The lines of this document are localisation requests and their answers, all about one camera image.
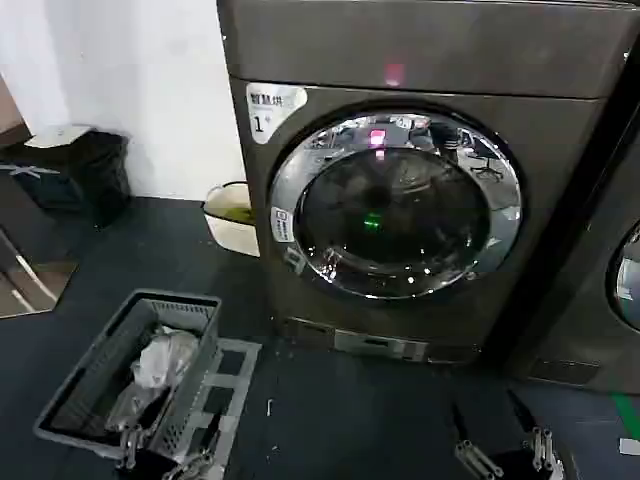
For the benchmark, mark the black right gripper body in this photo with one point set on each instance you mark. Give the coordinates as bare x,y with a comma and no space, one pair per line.
520,467

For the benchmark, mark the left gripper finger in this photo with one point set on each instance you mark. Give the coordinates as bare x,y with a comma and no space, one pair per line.
134,445
197,460

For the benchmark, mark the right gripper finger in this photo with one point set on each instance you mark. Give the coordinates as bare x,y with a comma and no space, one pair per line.
540,447
475,455

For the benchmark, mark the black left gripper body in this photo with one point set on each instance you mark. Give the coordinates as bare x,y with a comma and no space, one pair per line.
152,465

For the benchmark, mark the grey plastic laundry basket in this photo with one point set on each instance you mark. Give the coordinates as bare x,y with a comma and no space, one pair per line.
90,380

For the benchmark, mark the pale grey crumpled garment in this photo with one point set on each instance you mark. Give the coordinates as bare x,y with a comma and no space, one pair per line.
160,357

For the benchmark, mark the grey dryer with partial door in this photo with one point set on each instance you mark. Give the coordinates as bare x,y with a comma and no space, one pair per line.
595,310

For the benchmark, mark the white plastic basin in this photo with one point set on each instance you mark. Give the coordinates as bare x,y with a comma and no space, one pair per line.
232,232

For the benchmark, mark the round glass dryer door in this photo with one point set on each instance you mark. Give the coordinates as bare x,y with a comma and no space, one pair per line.
390,210

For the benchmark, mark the black waste bin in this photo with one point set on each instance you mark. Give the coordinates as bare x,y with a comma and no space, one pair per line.
107,175

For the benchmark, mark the dark box with white cross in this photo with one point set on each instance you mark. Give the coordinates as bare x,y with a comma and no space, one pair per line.
40,185

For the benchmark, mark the white dryer label sticker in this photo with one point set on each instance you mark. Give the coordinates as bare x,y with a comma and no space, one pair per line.
270,107

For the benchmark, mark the grey front-load dryer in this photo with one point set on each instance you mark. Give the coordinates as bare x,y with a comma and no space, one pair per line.
350,50

